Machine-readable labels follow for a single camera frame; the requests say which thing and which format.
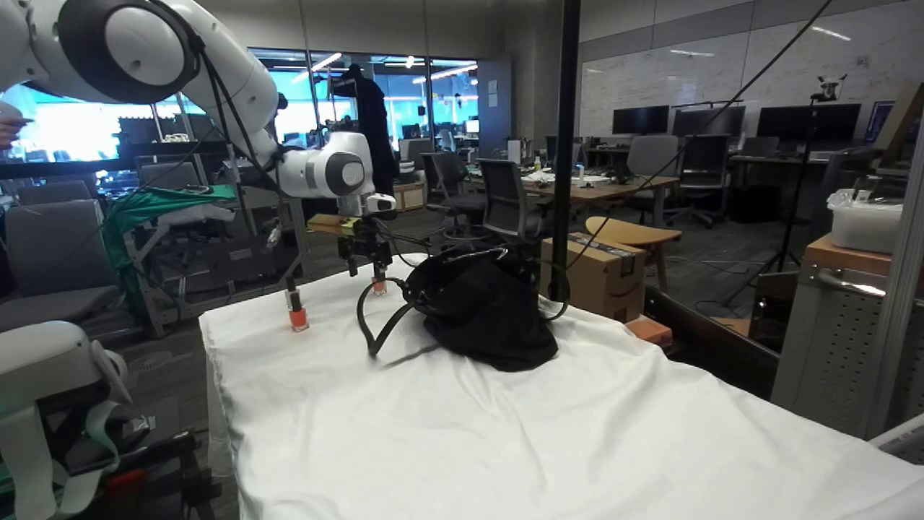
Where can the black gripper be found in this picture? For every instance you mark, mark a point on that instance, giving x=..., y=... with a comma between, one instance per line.
x=366, y=239

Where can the red nail polish bottle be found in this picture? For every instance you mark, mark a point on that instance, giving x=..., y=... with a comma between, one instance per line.
x=300, y=317

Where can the black handbag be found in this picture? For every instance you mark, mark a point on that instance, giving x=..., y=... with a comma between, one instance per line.
x=474, y=306

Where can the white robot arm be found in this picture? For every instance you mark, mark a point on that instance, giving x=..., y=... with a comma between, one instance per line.
x=149, y=51

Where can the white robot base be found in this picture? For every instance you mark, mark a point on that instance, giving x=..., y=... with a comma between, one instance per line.
x=58, y=394

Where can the grey office chair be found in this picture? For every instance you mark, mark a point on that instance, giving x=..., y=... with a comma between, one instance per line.
x=503, y=197

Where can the white table cloth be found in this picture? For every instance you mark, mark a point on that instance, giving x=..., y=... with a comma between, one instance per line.
x=611, y=428

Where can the cardboard box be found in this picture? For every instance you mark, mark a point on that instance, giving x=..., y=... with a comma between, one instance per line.
x=604, y=278

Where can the wooden table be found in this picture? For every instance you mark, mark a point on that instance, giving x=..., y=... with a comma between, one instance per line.
x=648, y=239

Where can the black vertical pole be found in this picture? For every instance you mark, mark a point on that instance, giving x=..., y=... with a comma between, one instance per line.
x=565, y=145

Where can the black computer monitor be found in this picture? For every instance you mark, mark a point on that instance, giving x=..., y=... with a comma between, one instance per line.
x=640, y=119
x=710, y=124
x=819, y=127

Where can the grey metal cabinet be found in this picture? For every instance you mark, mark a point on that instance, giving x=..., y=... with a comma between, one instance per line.
x=828, y=352

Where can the white plastic tub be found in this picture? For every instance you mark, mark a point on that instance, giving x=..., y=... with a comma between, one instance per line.
x=863, y=223

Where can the black camera on stand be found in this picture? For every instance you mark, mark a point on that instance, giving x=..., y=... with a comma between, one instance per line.
x=828, y=92

